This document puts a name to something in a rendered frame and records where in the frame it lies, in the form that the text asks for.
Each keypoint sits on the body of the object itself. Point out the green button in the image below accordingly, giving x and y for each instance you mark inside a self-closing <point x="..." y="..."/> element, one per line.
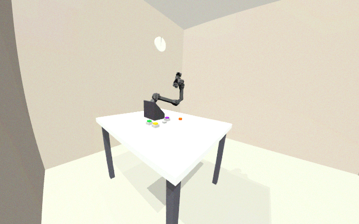
<point x="149" y="122"/>

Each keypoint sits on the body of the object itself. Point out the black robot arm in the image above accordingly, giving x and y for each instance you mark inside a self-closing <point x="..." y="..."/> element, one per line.
<point x="156" y="96"/>

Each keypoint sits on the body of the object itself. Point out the yellow button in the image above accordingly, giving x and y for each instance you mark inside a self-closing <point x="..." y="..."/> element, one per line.
<point x="155" y="125"/>

